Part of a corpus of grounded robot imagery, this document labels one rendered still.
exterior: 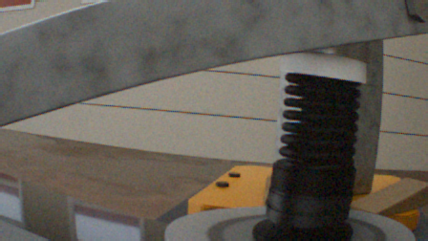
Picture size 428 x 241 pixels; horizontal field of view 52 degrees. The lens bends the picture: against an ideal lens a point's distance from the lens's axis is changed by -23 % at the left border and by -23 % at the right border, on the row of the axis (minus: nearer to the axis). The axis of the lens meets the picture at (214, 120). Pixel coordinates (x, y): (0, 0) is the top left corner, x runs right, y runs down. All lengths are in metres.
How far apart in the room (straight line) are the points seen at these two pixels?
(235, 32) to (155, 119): 6.36
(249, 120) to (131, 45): 6.22
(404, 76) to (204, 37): 6.41
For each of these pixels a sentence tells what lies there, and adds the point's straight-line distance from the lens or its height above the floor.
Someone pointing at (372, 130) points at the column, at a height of 0.92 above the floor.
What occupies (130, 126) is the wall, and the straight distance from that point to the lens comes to 6.73.
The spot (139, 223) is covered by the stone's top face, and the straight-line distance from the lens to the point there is 0.50.
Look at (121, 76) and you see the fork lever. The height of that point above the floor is 1.01.
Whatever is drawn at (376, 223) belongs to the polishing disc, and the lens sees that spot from 0.45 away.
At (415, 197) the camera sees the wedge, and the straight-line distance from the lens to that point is 1.02.
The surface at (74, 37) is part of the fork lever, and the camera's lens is 0.26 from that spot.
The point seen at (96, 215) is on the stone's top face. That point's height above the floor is 0.87.
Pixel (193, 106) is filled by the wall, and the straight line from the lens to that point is 6.54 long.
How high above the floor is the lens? 1.01
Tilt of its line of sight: 5 degrees down
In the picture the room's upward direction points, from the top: 5 degrees clockwise
